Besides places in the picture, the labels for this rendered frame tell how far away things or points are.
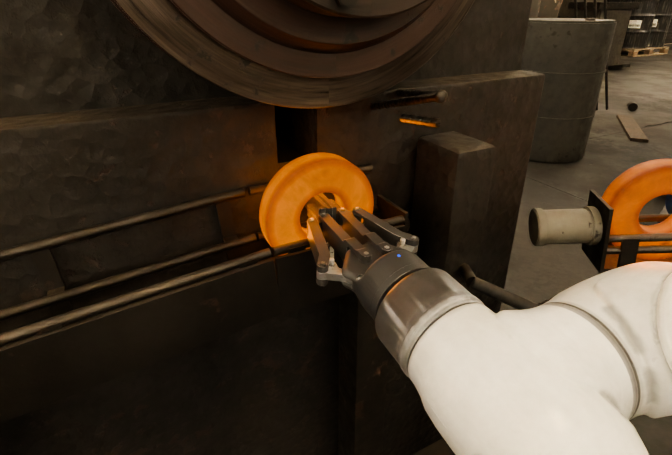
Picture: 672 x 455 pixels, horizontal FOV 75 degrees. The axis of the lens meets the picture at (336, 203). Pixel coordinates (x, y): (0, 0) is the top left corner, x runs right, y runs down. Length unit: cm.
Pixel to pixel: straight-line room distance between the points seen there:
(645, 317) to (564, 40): 278
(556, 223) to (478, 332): 42
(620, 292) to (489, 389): 14
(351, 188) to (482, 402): 33
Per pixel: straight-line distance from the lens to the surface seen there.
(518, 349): 35
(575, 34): 313
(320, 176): 54
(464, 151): 65
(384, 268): 42
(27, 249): 59
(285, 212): 54
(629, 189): 76
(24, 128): 56
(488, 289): 71
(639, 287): 42
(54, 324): 54
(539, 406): 32
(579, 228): 75
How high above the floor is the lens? 99
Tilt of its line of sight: 25 degrees down
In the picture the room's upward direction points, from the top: straight up
